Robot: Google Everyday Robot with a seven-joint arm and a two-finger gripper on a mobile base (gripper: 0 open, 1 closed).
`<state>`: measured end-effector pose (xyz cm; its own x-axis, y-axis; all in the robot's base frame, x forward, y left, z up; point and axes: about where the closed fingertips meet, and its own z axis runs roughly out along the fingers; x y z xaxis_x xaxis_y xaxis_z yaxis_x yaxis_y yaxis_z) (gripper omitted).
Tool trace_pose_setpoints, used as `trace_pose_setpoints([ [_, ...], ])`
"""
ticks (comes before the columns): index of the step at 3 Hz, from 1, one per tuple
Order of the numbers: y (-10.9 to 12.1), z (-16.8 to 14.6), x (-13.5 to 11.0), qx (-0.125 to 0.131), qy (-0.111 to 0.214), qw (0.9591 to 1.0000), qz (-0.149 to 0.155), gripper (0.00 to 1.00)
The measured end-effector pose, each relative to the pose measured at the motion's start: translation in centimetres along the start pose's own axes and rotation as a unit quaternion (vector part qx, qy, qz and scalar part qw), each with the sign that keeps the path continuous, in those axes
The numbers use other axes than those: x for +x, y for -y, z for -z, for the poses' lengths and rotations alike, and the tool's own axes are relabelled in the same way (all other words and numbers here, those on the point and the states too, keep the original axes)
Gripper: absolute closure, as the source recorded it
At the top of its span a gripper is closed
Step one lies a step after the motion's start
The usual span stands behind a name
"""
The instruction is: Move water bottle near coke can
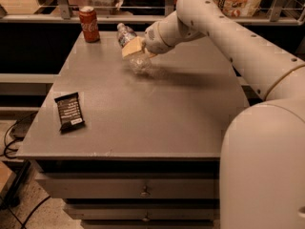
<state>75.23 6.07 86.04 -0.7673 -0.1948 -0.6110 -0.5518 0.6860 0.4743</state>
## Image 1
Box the black bag behind glass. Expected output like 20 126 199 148
120 0 166 15

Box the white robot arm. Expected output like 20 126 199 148
122 0 305 229

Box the grey drawer cabinet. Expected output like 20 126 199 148
18 31 248 229

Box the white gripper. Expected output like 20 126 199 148
122 21 174 58

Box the black snack bar wrapper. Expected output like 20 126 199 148
54 93 85 132

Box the middle grey drawer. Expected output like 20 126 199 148
64 203 219 220

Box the metal railing frame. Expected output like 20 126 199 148
0 0 305 26

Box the top grey drawer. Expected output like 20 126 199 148
35 173 219 199

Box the red coke can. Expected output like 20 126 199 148
79 6 100 43

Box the black cables left floor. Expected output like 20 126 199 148
0 112 51 229

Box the grey drawer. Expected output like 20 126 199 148
64 203 219 220
35 173 219 199

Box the clear plastic water bottle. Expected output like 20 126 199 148
116 23 152 74

